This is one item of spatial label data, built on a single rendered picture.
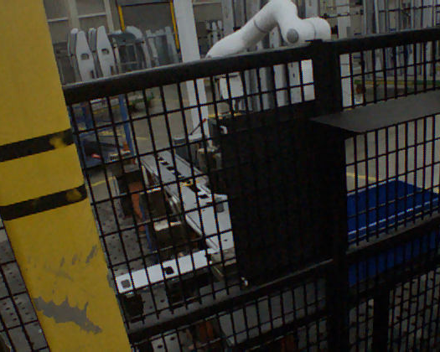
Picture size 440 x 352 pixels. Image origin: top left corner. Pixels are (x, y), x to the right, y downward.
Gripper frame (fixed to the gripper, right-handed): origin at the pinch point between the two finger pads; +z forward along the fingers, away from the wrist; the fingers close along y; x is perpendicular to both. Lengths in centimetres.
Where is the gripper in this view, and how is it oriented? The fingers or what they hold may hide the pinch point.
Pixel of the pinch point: (234, 108)
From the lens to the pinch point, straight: 203.2
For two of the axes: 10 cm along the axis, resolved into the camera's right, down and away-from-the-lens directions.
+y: -9.4, 2.3, -2.4
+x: 3.0, 2.8, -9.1
